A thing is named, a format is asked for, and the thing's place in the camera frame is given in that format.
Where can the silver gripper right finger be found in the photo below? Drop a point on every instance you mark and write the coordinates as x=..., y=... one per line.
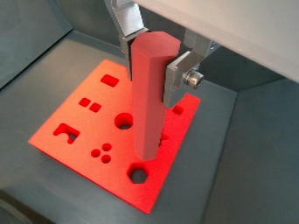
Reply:
x=181, y=71

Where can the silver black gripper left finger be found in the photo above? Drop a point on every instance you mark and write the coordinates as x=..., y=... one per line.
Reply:
x=127, y=19

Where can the red hexagonal prism peg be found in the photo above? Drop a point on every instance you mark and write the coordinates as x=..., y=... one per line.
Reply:
x=152, y=51

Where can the red shape sorter block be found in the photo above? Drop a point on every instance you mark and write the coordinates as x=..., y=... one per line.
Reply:
x=87, y=135

